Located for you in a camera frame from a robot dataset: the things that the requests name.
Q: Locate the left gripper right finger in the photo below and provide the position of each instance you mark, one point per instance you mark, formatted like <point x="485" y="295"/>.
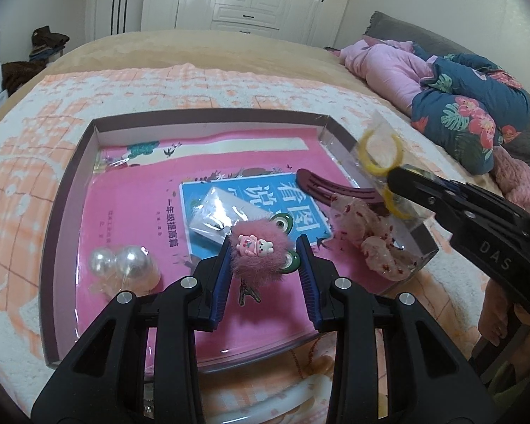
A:
<point x="394" y="363"/>

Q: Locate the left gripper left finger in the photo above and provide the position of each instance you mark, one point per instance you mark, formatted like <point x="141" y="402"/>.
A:
<point x="136" y="362"/>

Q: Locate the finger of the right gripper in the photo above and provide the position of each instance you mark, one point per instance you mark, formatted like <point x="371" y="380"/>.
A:
<point x="436" y="194"/>

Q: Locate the sheer floral hair bow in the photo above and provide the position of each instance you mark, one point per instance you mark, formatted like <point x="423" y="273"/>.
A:
<point x="372" y="235"/>

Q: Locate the pink fuzzy hair clip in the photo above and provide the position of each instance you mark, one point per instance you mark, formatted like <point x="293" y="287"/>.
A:
<point x="257" y="252"/>

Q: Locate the white bedroom door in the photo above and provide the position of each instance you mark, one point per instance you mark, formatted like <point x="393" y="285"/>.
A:
<point x="111" y="17"/>

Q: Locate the person's right hand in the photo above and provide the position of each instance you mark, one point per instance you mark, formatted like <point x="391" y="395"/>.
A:
<point x="493" y="321"/>

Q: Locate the pink knitted blanket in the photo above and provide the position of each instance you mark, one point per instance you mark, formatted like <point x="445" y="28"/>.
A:
<point x="512" y="177"/>

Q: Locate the blue floral quilt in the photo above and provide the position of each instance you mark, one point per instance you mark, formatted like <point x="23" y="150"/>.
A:
<point x="469" y="106"/>

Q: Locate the large pearl hair clip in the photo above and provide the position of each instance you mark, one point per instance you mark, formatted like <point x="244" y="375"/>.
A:
<point x="127" y="268"/>

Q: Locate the dark red snap clip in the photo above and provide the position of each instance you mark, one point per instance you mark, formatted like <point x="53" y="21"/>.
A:
<point x="335" y="187"/>

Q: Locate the pink padded jacket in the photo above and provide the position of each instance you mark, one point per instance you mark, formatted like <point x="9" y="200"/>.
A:
<point x="390" y="68"/>

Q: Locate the green frog eye clip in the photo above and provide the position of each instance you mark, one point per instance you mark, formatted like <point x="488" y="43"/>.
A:
<point x="289" y="242"/>

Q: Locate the brown shallow cardboard box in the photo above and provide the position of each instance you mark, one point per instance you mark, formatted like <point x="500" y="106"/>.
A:
<point x="60" y="256"/>

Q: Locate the white card in bag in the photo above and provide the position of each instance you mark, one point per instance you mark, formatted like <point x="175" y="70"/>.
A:
<point x="218" y="211"/>

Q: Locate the tan bed cover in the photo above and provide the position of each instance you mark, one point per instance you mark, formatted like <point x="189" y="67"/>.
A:
<point x="203" y="48"/>

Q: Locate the peach white patterned blanket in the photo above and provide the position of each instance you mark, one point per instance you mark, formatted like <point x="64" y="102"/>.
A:
<point x="449" y="287"/>

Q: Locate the dark clothes pile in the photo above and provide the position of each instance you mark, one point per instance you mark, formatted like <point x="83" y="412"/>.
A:
<point x="46" y="46"/>

